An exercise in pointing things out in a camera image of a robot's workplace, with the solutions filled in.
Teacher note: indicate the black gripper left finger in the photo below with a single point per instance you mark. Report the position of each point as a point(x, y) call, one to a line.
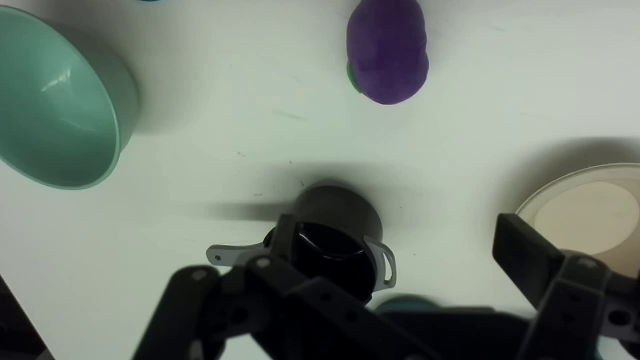
point(267, 313)

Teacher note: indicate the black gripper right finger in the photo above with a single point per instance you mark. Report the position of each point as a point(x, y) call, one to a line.
point(572, 301)

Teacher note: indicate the purple toy eggplant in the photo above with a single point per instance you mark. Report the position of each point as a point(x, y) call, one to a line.
point(386, 52)

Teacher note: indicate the mint green bowl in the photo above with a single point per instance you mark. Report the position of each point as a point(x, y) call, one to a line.
point(61, 112)

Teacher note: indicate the black toy pot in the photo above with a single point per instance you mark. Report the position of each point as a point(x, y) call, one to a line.
point(332, 212)

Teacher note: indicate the beige bowl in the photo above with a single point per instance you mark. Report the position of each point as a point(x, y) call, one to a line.
point(587, 212)

